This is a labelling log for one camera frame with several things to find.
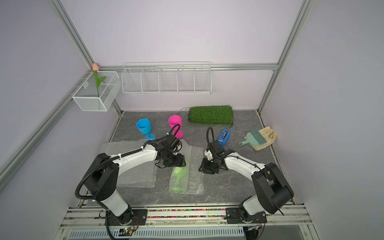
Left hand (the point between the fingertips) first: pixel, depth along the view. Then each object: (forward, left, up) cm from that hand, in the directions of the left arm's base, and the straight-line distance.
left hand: (180, 165), depth 85 cm
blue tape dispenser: (+19, -29, -3) cm, 35 cm away
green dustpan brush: (+18, -51, -4) cm, 54 cm away
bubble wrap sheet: (-3, +22, -5) cm, 23 cm away
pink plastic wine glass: (+29, +4, +7) cm, 30 cm away
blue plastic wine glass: (+26, +23, +7) cm, 35 cm away
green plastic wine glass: (-8, +1, +1) cm, 8 cm away
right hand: (-3, -11, -2) cm, 12 cm away
